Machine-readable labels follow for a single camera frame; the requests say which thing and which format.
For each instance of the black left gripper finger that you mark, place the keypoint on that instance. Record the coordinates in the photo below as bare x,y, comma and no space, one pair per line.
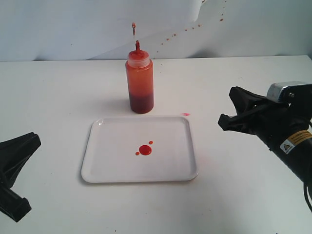
14,154
12,205

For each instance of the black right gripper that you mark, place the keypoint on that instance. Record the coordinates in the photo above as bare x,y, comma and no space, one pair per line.
281,127

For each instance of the red sauce squeeze bottle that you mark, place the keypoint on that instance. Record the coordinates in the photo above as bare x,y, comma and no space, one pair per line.
140,78

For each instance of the white rectangular tray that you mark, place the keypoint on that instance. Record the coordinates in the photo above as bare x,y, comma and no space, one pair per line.
110,152

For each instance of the red sauce puddle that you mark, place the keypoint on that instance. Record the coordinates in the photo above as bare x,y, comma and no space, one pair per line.
145,150

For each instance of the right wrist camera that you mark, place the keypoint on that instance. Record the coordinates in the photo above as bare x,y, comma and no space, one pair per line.
296,94

